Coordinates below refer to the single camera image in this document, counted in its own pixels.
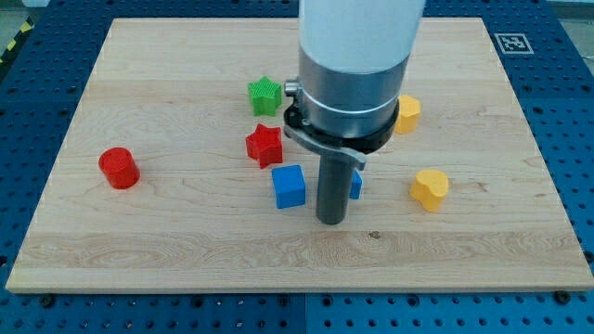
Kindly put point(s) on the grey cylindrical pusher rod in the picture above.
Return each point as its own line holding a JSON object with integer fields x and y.
{"x": 333, "y": 189}

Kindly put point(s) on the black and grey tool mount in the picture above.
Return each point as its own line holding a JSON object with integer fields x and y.
{"x": 351, "y": 151}

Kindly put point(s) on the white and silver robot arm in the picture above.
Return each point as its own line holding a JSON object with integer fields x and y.
{"x": 352, "y": 61}

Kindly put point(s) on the blue block behind rod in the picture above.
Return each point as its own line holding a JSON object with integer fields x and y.
{"x": 356, "y": 185}

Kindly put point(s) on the red star block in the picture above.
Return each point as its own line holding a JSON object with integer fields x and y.
{"x": 264, "y": 145}

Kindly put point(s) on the green star block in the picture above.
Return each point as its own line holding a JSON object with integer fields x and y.
{"x": 265, "y": 96}

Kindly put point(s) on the blue cube block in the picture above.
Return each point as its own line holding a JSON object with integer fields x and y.
{"x": 289, "y": 186}

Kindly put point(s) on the yellow heart block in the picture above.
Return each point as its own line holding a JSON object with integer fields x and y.
{"x": 430, "y": 188}

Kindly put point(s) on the yellow hexagon block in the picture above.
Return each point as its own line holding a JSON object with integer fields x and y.
{"x": 408, "y": 114}

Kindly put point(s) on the light wooden board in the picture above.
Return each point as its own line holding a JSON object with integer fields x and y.
{"x": 203, "y": 217}

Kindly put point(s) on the red cylinder block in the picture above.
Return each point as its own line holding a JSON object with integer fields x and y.
{"x": 119, "y": 167}

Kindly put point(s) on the white fiducial marker tag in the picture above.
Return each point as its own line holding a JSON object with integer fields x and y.
{"x": 513, "y": 43}

